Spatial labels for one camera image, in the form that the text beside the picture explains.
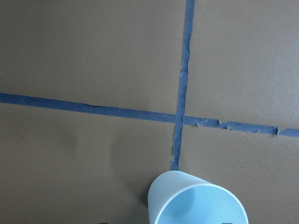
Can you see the light blue cup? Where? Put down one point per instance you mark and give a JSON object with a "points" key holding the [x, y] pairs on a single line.
{"points": [[176, 197]]}

